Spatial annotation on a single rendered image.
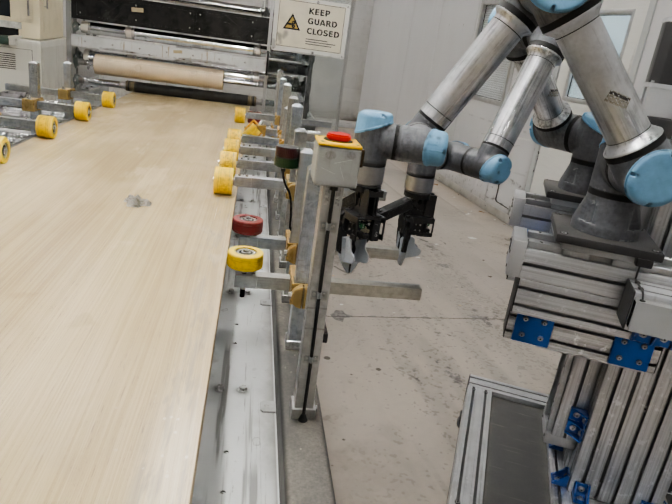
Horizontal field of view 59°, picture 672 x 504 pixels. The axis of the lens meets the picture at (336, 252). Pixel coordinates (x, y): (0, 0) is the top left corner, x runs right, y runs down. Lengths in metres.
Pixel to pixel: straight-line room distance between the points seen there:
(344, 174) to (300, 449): 0.48
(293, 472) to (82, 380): 0.37
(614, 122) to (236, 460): 0.96
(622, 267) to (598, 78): 0.45
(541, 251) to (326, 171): 0.67
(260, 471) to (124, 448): 0.45
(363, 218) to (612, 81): 0.54
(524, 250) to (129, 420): 0.98
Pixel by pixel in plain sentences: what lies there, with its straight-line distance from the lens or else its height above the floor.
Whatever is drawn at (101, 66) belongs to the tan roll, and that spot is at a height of 1.04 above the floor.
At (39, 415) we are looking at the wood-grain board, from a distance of 0.82.
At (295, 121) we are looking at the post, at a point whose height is 1.11.
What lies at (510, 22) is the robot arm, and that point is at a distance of 1.36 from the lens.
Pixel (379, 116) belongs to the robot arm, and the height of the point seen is 1.24.
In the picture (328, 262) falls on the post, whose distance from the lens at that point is 1.00.
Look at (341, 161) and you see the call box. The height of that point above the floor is 1.19.
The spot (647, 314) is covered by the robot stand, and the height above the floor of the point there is 0.93.
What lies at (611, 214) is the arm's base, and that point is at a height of 1.09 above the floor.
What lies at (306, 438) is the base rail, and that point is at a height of 0.70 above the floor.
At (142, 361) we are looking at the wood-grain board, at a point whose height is 0.90.
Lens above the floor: 1.37
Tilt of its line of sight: 19 degrees down
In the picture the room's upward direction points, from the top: 8 degrees clockwise
